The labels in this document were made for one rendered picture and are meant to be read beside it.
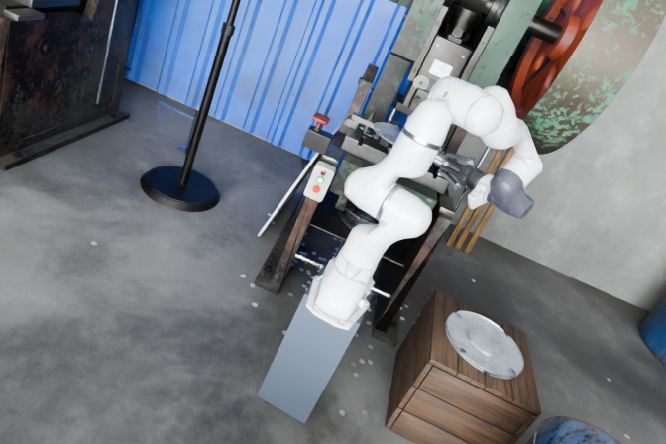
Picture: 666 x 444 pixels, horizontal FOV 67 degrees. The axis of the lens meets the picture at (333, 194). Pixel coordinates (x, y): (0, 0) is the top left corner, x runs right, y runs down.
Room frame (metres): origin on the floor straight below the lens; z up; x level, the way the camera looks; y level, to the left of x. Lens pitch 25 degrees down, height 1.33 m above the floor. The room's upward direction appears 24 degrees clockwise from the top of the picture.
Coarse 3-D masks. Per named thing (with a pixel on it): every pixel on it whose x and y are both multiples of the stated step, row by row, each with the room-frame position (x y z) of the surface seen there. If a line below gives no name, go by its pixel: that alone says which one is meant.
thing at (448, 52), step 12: (444, 36) 1.98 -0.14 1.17; (432, 48) 1.92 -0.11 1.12; (444, 48) 1.92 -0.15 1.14; (456, 48) 1.92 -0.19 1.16; (468, 48) 1.97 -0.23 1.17; (432, 60) 1.92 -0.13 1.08; (444, 60) 1.92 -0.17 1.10; (456, 60) 1.92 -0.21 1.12; (420, 72) 1.92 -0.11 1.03; (432, 72) 1.92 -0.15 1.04; (444, 72) 1.92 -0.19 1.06; (456, 72) 1.92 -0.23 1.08; (420, 84) 1.90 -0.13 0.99; (432, 84) 1.92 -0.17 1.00; (408, 96) 1.92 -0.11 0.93; (420, 96) 1.89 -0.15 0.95
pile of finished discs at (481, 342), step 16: (448, 320) 1.49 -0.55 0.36; (464, 320) 1.53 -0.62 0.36; (480, 320) 1.58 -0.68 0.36; (448, 336) 1.41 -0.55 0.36; (464, 336) 1.44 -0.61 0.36; (480, 336) 1.47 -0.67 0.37; (496, 336) 1.52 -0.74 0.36; (464, 352) 1.37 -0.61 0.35; (480, 352) 1.39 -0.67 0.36; (496, 352) 1.42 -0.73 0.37; (512, 352) 1.47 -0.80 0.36; (480, 368) 1.32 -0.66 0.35; (496, 368) 1.35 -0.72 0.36; (512, 368) 1.39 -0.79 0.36
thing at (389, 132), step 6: (378, 126) 1.87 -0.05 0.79; (384, 126) 1.91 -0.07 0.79; (390, 126) 1.95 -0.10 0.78; (396, 126) 1.98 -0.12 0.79; (378, 132) 1.77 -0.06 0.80; (384, 132) 1.82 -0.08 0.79; (390, 132) 1.86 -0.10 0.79; (396, 132) 1.87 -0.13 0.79; (384, 138) 1.74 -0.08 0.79; (390, 138) 1.78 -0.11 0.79; (396, 138) 1.80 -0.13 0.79
